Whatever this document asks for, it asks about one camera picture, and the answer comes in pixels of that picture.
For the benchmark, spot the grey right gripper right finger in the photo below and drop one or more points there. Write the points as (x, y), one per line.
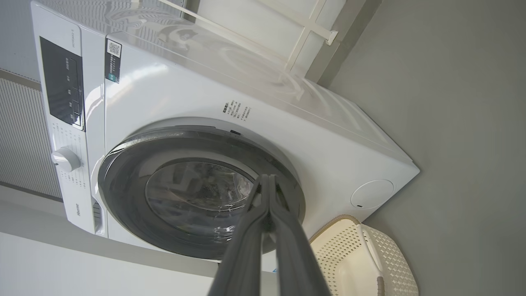
(294, 255)

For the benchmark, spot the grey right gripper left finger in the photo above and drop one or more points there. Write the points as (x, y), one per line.
(246, 246)

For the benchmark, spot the round glass washing machine door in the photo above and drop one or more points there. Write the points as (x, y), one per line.
(123, 197)

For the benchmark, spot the cream perforated laundry basket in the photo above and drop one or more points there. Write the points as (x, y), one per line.
(349, 255)

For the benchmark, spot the white front-load washing machine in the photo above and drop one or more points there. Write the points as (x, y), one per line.
(287, 135)

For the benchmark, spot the round white filter cover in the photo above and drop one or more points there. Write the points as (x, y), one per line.
(372, 194)

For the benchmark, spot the white round control knob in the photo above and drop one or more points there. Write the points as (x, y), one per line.
(65, 159)

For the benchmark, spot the dark QR code sticker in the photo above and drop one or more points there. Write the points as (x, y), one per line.
(113, 61)

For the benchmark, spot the black control display panel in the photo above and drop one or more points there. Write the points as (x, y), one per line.
(57, 82)

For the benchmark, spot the white metal rack frame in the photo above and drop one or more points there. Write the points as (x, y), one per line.
(306, 37)

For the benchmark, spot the white ribbed wall panel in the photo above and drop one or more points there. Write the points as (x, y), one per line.
(20, 135)

